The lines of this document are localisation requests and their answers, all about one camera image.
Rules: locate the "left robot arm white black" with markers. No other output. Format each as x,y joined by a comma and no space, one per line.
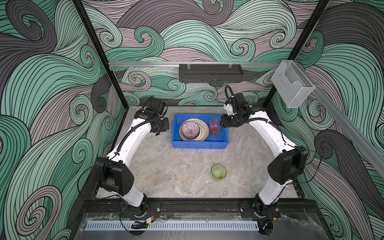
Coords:
112,172

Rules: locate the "black wall tray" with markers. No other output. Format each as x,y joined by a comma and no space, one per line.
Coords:
210,73

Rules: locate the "clear acrylic wall holder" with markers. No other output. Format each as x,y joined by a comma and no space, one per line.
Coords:
292,82

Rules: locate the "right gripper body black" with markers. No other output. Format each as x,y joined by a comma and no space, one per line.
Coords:
234,120

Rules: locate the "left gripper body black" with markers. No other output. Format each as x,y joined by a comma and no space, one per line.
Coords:
163,125

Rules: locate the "aluminium right wall rail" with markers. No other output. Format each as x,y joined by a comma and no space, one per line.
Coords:
357,108

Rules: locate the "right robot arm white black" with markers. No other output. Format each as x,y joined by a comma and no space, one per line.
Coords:
290,159

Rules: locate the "pink striped bowl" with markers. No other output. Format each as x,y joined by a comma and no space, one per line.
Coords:
190,130

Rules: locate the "yellow rim dotted plate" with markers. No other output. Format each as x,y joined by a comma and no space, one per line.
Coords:
204,130

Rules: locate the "aluminium back wall rail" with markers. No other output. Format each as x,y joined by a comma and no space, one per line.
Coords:
166,64

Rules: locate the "green transparent cup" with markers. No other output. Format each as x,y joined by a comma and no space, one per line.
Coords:
218,172

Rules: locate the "pink transparent cup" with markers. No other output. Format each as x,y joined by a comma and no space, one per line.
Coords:
215,126

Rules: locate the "aluminium wall rail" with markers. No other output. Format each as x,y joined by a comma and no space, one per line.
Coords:
357,108
166,64

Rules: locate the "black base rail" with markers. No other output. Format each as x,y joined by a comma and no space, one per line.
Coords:
165,207

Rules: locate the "white slotted cable duct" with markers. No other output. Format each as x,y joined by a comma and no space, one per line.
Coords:
175,226

